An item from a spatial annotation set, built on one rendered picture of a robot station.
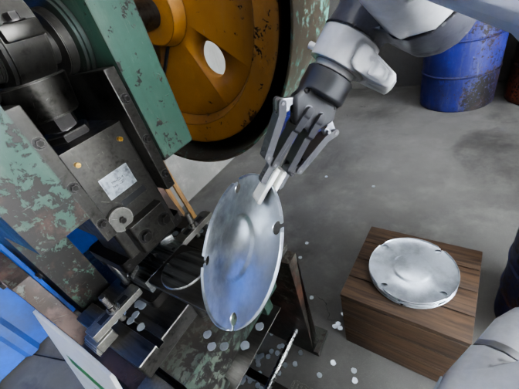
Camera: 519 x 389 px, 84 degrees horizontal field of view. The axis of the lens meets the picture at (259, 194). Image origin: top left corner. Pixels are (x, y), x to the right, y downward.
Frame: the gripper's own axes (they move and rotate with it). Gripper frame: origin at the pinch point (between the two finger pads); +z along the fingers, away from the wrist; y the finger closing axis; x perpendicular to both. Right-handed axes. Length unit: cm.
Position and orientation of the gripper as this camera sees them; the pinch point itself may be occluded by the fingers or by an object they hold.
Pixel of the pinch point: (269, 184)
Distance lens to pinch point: 50.0
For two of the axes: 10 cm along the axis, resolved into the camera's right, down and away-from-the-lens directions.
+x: 3.5, 4.9, -8.0
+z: -4.7, 8.3, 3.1
